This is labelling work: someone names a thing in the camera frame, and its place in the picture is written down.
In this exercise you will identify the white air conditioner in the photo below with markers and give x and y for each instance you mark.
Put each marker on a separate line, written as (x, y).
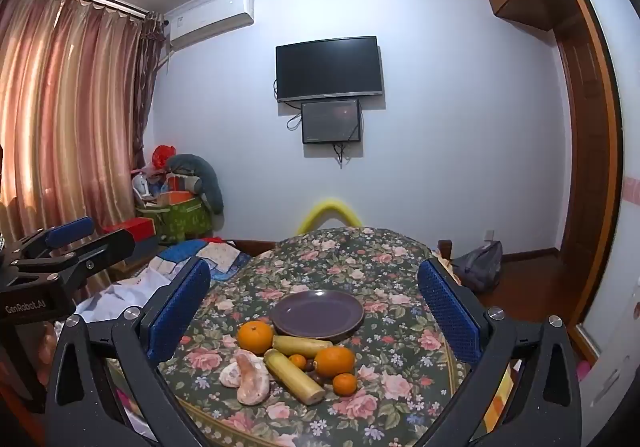
(212, 19)

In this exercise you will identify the purple ceramic plate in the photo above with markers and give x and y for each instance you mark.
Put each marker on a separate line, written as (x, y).
(317, 314)

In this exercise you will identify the red plastic bag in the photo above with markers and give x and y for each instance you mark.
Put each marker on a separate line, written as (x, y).
(162, 156)

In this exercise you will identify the grey backpack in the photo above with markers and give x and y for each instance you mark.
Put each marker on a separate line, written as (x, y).
(480, 267)

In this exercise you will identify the floral tablecloth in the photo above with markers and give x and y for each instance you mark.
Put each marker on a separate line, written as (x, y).
(400, 352)

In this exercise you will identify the orange box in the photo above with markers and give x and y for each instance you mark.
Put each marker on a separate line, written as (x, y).
(175, 197)

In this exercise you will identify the blue patterned quilt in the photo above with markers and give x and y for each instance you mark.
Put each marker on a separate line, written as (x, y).
(200, 257)

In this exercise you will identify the small black wall monitor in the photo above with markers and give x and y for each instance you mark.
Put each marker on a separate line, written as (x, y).
(331, 121)

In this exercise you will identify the small peeled pomelo piece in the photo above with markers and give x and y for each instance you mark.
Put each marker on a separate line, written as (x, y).
(229, 374)

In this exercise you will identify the large peeled pomelo piece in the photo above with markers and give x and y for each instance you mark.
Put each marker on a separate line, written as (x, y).
(252, 379)

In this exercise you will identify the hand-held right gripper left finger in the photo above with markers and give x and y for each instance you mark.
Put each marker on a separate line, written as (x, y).
(180, 307)

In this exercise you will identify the small tangerine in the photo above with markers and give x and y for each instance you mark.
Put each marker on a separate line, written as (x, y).
(345, 384)
(297, 361)

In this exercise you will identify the red flat box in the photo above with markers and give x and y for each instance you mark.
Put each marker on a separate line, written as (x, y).
(127, 228)

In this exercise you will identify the black wall television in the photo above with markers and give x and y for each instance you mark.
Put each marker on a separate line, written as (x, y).
(330, 68)

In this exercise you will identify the large orange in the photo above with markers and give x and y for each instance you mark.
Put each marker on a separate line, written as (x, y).
(255, 337)
(334, 361)

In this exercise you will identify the pink striped curtain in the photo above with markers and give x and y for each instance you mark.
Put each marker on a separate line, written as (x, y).
(65, 117)

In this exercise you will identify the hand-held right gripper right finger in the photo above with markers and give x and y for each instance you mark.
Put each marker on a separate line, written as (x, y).
(445, 307)

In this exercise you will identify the wooden door frame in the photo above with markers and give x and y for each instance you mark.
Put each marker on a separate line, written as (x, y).
(590, 137)

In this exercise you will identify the white cloth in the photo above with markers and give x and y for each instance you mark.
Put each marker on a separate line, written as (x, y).
(125, 297)

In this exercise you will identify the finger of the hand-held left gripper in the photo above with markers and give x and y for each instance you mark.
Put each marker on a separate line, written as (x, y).
(70, 230)
(100, 252)

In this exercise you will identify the peeled sugarcane piece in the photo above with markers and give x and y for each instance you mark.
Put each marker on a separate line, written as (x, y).
(294, 377)
(301, 346)

